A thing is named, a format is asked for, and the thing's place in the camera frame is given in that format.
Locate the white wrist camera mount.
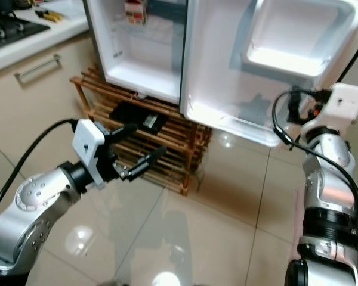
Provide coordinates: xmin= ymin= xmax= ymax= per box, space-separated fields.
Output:
xmin=71 ymin=119 xmax=108 ymax=191
xmin=315 ymin=82 xmax=358 ymax=130

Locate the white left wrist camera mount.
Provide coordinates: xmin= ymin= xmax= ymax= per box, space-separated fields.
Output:
xmin=71 ymin=119 xmax=108 ymax=191

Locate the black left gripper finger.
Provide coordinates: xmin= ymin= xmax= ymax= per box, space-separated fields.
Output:
xmin=106 ymin=123 xmax=138 ymax=145
xmin=126 ymin=147 xmax=168 ymax=181

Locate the black gas stove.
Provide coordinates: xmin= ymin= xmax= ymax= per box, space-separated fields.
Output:
xmin=0 ymin=13 xmax=48 ymax=53

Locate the white carton green cap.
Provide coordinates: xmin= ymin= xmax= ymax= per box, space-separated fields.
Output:
xmin=125 ymin=0 xmax=148 ymax=26

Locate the steel cabinet handle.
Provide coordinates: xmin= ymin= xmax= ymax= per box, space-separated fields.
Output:
xmin=14 ymin=54 xmax=61 ymax=83

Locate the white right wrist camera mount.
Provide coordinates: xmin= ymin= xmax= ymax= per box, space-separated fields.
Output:
xmin=315 ymin=82 xmax=358 ymax=130

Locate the flat black box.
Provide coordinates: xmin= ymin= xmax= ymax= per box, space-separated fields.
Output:
xmin=110 ymin=100 xmax=171 ymax=135

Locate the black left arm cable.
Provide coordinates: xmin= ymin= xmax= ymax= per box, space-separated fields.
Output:
xmin=0 ymin=118 xmax=81 ymax=221

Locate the white door shelf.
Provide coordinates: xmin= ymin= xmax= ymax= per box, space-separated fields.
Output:
xmin=240 ymin=0 xmax=358 ymax=79

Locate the wooden slat rack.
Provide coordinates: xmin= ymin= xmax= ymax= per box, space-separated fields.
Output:
xmin=70 ymin=64 xmax=212 ymax=197

